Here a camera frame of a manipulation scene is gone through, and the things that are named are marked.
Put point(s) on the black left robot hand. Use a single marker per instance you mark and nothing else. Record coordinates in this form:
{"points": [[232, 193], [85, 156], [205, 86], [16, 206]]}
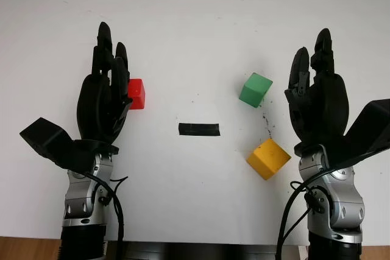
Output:
{"points": [[97, 101]]}

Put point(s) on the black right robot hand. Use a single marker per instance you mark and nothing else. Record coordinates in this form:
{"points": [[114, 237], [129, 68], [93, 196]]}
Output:
{"points": [[326, 104]]}

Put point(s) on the red cube block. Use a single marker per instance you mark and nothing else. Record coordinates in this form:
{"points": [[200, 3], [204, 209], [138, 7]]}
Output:
{"points": [[138, 94]]}

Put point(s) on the green cube block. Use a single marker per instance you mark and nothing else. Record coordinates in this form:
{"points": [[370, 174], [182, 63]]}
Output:
{"points": [[254, 91]]}

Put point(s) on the yellow cube block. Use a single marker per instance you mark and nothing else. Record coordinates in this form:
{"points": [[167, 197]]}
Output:
{"points": [[268, 158]]}

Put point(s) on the black tape strip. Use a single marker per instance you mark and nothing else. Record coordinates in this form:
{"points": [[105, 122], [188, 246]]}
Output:
{"points": [[199, 129]]}

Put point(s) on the black robot torso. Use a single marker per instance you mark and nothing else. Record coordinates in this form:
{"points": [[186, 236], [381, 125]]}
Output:
{"points": [[189, 251]]}

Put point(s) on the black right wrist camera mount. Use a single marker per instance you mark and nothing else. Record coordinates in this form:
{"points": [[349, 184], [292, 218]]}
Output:
{"points": [[368, 129]]}

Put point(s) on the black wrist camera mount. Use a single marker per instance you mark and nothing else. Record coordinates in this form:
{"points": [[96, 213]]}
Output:
{"points": [[368, 129], [45, 138]]}

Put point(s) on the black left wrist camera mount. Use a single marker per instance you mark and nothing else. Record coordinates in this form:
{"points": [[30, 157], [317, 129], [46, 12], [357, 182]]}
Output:
{"points": [[45, 138]]}

